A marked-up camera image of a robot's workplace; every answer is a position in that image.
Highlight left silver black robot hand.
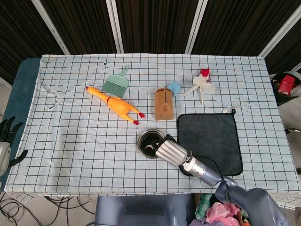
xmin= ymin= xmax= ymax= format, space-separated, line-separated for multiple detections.
xmin=0 ymin=116 xmax=28 ymax=176

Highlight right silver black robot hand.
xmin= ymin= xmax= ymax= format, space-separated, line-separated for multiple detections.
xmin=150 ymin=134 xmax=189 ymax=167

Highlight steel bowl with dark liquid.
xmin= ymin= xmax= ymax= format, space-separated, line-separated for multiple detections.
xmin=137 ymin=128 xmax=168 ymax=159

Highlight black cloth mat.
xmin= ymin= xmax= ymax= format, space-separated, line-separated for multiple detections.
xmin=176 ymin=108 xmax=244 ymax=177

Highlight brown paper gable box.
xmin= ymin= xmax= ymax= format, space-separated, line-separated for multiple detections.
xmin=154 ymin=87 xmax=174 ymax=121

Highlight green cloth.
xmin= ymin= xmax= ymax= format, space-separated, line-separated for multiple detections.
xmin=195 ymin=193 xmax=213 ymax=218

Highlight blue small cup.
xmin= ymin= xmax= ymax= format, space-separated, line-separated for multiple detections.
xmin=167 ymin=81 xmax=181 ymax=97

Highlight blue-grey robot torso base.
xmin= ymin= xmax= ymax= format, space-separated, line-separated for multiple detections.
xmin=95 ymin=194 xmax=196 ymax=226

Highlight yellow rubber chicken toy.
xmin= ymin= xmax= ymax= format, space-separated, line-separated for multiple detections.
xmin=85 ymin=86 xmax=146 ymax=126

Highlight white black checked tablecloth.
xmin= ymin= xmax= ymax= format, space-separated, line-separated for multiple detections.
xmin=4 ymin=54 xmax=301 ymax=210

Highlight pink cloth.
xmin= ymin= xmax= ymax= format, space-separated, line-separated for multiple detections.
xmin=206 ymin=202 xmax=241 ymax=226

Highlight green dustpan brush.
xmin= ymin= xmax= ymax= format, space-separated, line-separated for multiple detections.
xmin=102 ymin=65 xmax=130 ymax=98

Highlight black waste bin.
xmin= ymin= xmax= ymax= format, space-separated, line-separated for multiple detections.
xmin=270 ymin=72 xmax=301 ymax=107

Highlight red carton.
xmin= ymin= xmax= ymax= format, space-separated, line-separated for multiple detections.
xmin=278 ymin=75 xmax=296 ymax=95

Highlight black floor cables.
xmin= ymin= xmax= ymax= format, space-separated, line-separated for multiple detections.
xmin=0 ymin=195 xmax=96 ymax=226

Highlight white partition frame post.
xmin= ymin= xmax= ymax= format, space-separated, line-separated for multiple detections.
xmin=32 ymin=0 xmax=71 ymax=55
xmin=185 ymin=0 xmax=208 ymax=54
xmin=258 ymin=4 xmax=301 ymax=57
xmin=105 ymin=0 xmax=125 ymax=54

